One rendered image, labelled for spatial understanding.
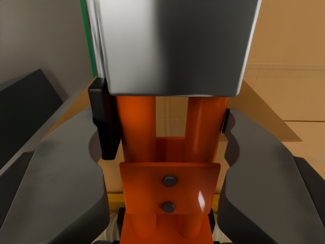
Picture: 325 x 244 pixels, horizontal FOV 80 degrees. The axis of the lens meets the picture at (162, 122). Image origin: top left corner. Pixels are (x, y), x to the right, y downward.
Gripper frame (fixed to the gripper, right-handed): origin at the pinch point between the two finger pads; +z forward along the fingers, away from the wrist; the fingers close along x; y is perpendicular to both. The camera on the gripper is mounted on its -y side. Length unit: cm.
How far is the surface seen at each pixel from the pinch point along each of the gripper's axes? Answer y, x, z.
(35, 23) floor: 8, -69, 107
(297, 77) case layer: 16, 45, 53
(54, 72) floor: 35, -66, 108
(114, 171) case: 19.3, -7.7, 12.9
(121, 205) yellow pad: 25.2, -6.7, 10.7
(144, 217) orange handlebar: 8.9, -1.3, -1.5
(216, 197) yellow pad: 24.1, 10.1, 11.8
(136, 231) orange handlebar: 11.3, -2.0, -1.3
